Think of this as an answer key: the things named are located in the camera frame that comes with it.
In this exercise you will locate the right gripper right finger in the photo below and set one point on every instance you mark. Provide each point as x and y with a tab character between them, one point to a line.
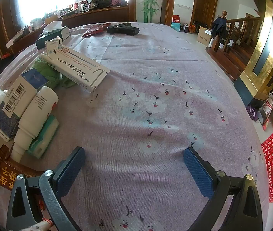
244	212

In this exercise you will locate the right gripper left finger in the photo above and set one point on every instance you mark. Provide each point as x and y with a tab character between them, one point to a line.
23	209

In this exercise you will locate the white plastic bottle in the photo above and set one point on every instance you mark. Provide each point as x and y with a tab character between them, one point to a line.
32	121

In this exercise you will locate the green towel cloth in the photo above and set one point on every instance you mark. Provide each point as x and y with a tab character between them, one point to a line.
54	77

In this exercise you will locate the long white medicine box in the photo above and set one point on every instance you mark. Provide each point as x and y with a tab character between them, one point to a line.
77	67

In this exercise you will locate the brown snack wrapper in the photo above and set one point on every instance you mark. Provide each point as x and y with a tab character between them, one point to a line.
9	169

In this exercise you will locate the blue white medicine box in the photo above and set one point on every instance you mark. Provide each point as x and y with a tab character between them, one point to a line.
16	101

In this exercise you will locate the purple mop head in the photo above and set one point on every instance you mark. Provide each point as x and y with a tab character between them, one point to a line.
252	112

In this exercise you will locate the pink floral tablecloth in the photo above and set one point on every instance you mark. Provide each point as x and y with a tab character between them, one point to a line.
160	97

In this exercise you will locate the gold pillar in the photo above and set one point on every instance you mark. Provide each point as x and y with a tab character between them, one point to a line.
256	81

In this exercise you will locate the green tissue box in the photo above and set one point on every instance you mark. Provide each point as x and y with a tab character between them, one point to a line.
53	30

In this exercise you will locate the dark red pouch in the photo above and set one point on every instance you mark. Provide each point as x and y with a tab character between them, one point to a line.
96	29

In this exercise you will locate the cardboard box on floor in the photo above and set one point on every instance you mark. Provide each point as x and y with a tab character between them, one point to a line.
204	36

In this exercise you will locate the black handheld gun tool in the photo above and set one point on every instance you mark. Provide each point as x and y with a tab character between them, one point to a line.
123	28

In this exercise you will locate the wooden sideboard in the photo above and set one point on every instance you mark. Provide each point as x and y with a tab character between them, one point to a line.
105	15

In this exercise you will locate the wooden door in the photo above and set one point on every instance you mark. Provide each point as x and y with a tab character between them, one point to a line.
203	12

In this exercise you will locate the dark jacket on post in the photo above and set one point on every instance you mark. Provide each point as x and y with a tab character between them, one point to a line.
218	28

